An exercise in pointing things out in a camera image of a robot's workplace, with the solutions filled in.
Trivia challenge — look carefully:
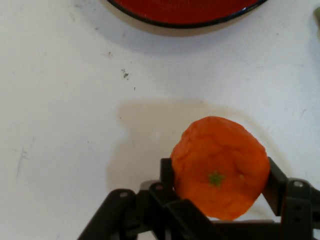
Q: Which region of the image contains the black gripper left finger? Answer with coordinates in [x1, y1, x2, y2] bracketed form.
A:
[76, 157, 219, 240]

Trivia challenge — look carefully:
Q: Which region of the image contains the red enamel plate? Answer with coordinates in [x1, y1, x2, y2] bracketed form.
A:
[106, 0, 270, 29]

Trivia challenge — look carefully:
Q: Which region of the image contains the toy orange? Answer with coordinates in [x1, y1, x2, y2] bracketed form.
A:
[170, 115, 272, 222]

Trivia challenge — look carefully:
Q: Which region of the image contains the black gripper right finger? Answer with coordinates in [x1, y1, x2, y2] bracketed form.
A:
[260, 156, 320, 240]

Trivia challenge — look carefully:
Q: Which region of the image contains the toy purple eggplant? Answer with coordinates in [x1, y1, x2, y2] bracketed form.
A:
[313, 5, 320, 39]

